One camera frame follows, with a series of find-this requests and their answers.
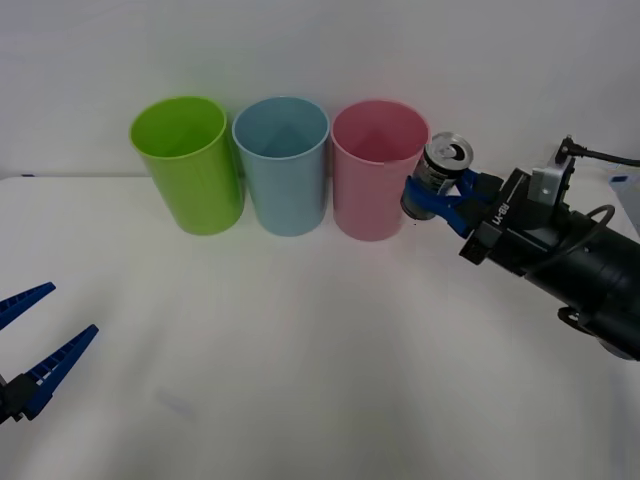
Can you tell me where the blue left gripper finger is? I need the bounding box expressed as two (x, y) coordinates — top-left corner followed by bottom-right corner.
(0, 282), (57, 330)
(3, 324), (100, 424)

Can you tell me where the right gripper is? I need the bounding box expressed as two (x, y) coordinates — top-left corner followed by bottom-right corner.
(402, 168), (572, 278)

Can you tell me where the dark drink can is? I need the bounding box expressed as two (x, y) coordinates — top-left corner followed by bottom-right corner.
(401, 131), (474, 221)

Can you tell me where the pink plastic bin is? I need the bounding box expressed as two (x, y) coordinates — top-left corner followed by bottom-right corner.
(330, 99), (432, 243)

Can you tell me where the pale blue plastic bin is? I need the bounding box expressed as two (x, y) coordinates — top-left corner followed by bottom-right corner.
(231, 96), (331, 238)

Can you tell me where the green plastic bin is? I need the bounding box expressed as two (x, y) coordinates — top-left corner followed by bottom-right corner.
(128, 95), (246, 237)

